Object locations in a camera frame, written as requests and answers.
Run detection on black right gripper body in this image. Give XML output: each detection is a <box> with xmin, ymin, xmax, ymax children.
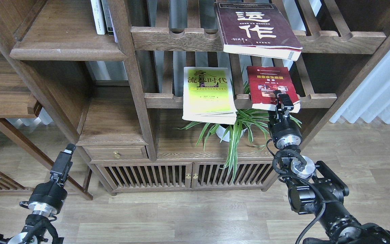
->
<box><xmin>269</xmin><ymin>94</ymin><xmax>302</xmax><ymax>150</ymax></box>

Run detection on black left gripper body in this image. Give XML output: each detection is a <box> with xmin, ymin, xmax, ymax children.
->
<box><xmin>20</xmin><ymin>152</ymin><xmax>73</xmax><ymax>215</ymax></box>

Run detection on red book with photos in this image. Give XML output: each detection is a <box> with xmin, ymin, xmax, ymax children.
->
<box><xmin>246</xmin><ymin>65</ymin><xmax>301</xmax><ymax>113</ymax></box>

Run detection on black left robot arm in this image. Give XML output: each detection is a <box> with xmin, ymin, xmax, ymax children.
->
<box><xmin>0</xmin><ymin>143</ymin><xmax>76</xmax><ymax>244</ymax></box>

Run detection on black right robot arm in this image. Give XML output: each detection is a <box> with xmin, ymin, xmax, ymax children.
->
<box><xmin>269</xmin><ymin>90</ymin><xmax>390</xmax><ymax>244</ymax></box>

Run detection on green spider plant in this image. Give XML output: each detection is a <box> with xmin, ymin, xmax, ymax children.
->
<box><xmin>176</xmin><ymin>73</ymin><xmax>302</xmax><ymax>184</ymax></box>

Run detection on brass drawer knob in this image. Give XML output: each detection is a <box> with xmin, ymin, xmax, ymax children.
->
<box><xmin>113</xmin><ymin>151</ymin><xmax>121</xmax><ymax>159</ymax></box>

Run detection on maroon book white characters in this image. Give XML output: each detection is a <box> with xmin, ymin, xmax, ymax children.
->
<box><xmin>214</xmin><ymin>2</ymin><xmax>302</xmax><ymax>61</ymax></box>

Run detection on white plant pot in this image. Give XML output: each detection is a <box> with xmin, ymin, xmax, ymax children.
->
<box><xmin>216</xmin><ymin>124</ymin><xmax>247</xmax><ymax>142</ymax></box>

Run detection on yellow-green book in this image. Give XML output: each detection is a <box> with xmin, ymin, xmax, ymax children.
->
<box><xmin>182</xmin><ymin>67</ymin><xmax>237</xmax><ymax>124</ymax></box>

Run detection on dark wooden bookshelf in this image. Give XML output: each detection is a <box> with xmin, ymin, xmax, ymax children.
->
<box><xmin>0</xmin><ymin>0</ymin><xmax>390</xmax><ymax>195</ymax></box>

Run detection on white curtain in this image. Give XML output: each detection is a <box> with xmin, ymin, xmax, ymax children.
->
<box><xmin>330</xmin><ymin>51</ymin><xmax>390</xmax><ymax>124</ymax></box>

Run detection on pale purple upright book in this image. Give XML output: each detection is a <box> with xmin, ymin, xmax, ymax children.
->
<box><xmin>108</xmin><ymin>1</ymin><xmax>118</xmax><ymax>43</ymax></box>

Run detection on dark upright book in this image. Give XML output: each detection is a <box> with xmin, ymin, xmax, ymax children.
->
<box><xmin>102</xmin><ymin>0</ymin><xmax>114</xmax><ymax>36</ymax></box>

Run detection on white upright book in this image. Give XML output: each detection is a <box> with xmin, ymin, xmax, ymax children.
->
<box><xmin>91</xmin><ymin>0</ymin><xmax>107</xmax><ymax>35</ymax></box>

